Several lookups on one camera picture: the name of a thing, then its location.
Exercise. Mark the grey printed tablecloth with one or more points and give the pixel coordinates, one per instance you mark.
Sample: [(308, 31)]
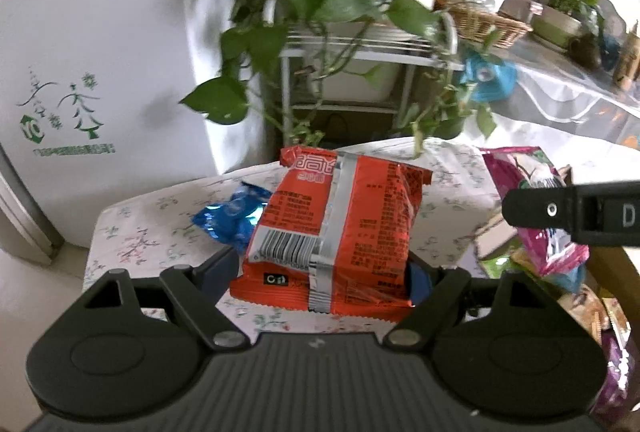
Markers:
[(565, 101)]

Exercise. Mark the wicker basket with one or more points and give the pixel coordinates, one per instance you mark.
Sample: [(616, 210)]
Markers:
[(490, 29)]

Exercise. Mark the magenta snack packet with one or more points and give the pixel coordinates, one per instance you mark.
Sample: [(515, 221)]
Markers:
[(550, 252)]

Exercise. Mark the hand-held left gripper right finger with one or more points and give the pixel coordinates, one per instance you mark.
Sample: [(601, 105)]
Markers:
[(421, 282)]

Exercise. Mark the green planter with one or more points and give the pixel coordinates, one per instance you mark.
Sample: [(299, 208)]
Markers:
[(555, 25)]

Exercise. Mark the white metal plant stand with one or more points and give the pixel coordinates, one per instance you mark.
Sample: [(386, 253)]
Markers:
[(390, 45)]

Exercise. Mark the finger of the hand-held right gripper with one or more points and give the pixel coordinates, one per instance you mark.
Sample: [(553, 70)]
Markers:
[(535, 209)]

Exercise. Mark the green snack packet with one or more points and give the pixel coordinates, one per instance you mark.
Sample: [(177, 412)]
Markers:
[(500, 267)]

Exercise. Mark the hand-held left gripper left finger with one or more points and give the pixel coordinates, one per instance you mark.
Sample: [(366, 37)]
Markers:
[(220, 269)]

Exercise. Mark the dark brown pot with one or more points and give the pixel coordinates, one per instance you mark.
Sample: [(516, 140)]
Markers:
[(582, 50)]

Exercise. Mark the red snack packet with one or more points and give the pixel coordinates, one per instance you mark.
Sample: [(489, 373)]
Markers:
[(370, 212)]

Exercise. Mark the white refrigerator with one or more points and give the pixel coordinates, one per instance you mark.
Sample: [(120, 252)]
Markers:
[(100, 36)]

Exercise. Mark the purple snack packet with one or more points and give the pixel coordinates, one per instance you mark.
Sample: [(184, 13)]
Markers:
[(617, 382)]

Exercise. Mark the cream croissant print snack packet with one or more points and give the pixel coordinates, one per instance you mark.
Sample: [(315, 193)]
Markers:
[(595, 312)]

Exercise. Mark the blue foil snack packet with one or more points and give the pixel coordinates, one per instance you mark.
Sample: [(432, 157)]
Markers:
[(230, 217)]

